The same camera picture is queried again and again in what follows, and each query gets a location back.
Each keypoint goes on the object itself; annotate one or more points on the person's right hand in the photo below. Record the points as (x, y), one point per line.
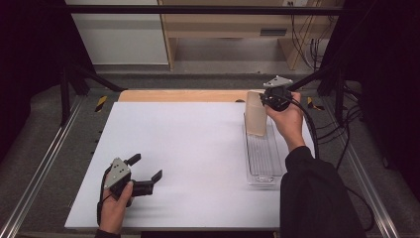
(290, 125)

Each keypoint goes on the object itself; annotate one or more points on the white table board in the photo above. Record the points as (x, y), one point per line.
(198, 139)

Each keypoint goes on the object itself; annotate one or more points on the clear plastic storage bin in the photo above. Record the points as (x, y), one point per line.
(264, 158)

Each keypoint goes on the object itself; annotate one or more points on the black metal frame strut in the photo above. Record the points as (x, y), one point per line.
(66, 95)
(338, 95)

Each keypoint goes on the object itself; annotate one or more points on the black curtain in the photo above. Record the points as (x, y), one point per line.
(29, 59)
(386, 82)

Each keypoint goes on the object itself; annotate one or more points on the white cabinet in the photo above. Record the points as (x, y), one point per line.
(122, 39)

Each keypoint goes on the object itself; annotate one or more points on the wooden table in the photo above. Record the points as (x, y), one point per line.
(185, 95)

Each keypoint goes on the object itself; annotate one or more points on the aluminium floor rail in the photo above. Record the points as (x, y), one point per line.
(43, 158)
(373, 191)

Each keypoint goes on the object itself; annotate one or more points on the person's left hand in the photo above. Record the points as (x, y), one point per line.
(114, 213)

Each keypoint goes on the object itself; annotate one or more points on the light wooden desk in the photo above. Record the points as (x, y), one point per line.
(224, 24)

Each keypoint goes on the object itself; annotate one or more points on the yellow black tape strip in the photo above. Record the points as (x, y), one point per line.
(311, 103)
(101, 103)

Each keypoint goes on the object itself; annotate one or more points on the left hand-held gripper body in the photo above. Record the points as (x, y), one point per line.
(117, 173)

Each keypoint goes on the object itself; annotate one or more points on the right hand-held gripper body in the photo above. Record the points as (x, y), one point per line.
(277, 95)

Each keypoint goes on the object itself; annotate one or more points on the black horizontal frame bar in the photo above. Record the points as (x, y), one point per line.
(198, 10)

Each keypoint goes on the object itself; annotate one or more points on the beige phone case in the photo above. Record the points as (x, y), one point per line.
(256, 115)

